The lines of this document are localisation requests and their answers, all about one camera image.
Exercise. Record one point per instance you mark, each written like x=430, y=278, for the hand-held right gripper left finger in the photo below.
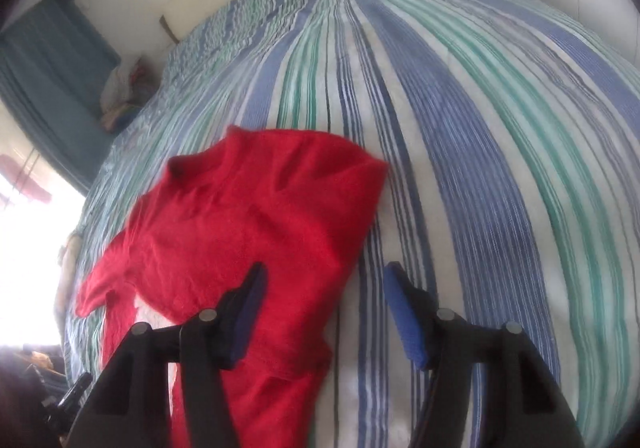
x=245, y=313

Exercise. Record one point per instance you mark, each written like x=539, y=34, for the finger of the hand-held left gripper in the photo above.
x=75, y=390

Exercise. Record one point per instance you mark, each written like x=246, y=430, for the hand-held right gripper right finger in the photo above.
x=402, y=313

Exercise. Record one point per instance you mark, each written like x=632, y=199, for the red t-shirt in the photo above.
x=260, y=228

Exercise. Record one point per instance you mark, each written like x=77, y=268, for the pile of clothes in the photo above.
x=122, y=96

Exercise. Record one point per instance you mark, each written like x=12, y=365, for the beige crumpled cloth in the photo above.
x=67, y=273

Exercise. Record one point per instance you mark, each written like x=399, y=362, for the striped blue green bedspread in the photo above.
x=475, y=153

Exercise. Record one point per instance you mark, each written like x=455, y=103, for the red hanging cloth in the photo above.
x=25, y=176

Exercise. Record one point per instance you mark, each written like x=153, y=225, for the blue curtain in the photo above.
x=55, y=88

